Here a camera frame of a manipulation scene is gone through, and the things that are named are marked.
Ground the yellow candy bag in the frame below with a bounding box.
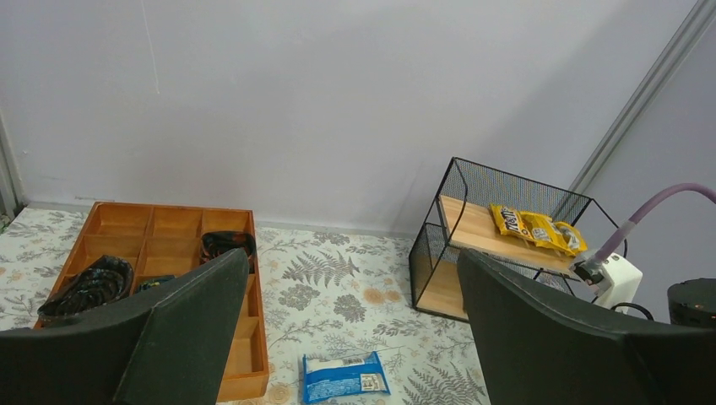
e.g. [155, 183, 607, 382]
[555, 222, 589, 257]

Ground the yellow m&m bag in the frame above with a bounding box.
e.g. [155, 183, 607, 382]
[490, 204, 530, 239]
[521, 212, 567, 251]

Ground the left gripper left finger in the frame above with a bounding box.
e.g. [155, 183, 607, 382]
[1, 249, 249, 404]

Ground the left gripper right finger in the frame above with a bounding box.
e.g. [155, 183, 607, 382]
[457, 249, 715, 404]

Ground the colourful item in tray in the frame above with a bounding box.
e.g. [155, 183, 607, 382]
[134, 275, 176, 294]

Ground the blue candy bag top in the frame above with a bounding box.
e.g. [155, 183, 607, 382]
[302, 351, 391, 404]

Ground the floral table mat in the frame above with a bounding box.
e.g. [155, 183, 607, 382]
[0, 208, 493, 405]

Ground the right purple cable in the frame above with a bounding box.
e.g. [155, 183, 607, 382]
[593, 183, 716, 267]

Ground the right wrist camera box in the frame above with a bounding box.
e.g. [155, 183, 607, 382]
[569, 249, 643, 310]

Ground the black glossy item in tray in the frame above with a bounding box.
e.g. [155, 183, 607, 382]
[199, 230, 257, 274]

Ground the wire and wood shelf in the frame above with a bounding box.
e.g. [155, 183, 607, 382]
[408, 157, 629, 323]

